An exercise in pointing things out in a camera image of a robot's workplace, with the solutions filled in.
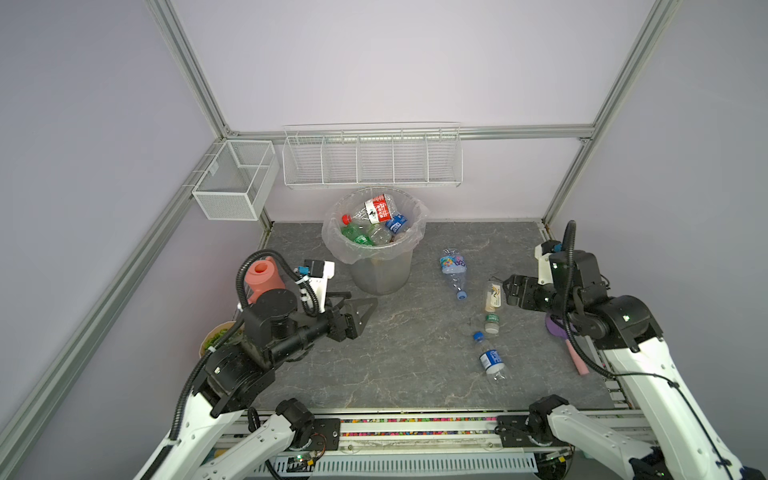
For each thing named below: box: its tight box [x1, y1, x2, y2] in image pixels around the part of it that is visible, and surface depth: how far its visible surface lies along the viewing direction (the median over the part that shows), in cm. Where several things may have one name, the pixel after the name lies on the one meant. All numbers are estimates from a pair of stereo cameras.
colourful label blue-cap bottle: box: [440, 248, 468, 301], surface depth 104 cm
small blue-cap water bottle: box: [473, 331, 506, 381], surface depth 83 cm
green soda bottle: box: [341, 224, 375, 246], surface depth 89 cm
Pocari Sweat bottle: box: [385, 213, 408, 234], surface depth 93 cm
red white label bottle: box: [342, 193, 398, 226], surface depth 90 cm
